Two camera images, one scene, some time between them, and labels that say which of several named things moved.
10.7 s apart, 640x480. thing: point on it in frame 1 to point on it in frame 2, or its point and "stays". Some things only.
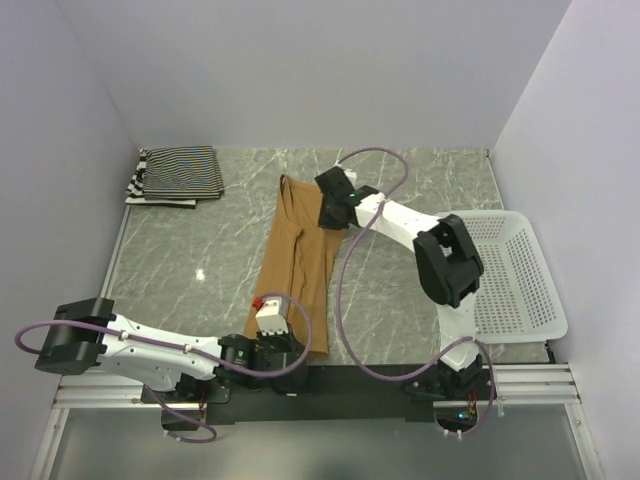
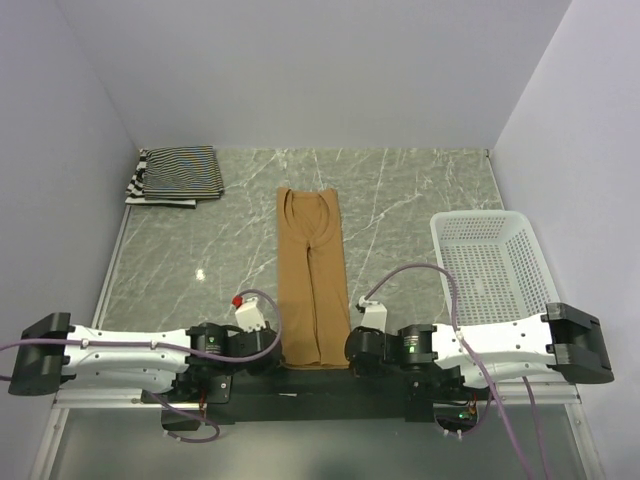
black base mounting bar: x=301 y=394 stays
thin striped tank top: x=181 y=172 stays
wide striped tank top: x=135 y=193 stays
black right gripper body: x=328 y=218 to x=362 y=368
